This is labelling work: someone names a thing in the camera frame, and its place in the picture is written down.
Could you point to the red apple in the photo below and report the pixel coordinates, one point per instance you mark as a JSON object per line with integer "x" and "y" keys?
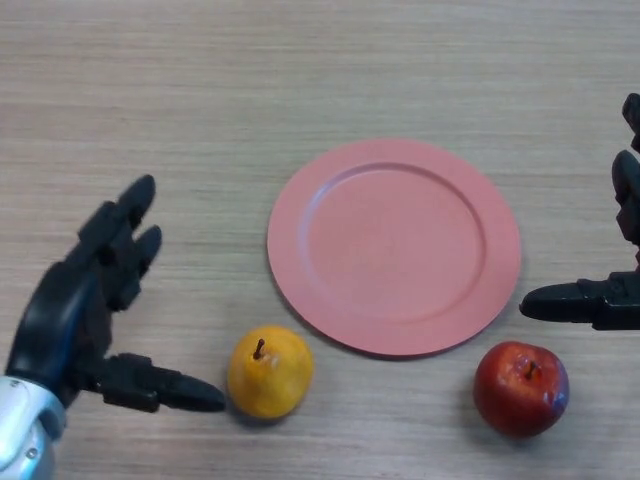
{"x": 520, "y": 395}

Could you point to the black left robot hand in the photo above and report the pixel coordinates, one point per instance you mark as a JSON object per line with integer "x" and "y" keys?
{"x": 65, "y": 310}

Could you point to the pink round plate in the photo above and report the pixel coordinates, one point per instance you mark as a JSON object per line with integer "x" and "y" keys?
{"x": 392, "y": 250}

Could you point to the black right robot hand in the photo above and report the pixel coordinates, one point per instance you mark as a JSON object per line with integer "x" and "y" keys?
{"x": 565, "y": 301}

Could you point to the yellow pear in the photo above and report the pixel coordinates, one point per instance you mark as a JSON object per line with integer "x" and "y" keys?
{"x": 270, "y": 380}

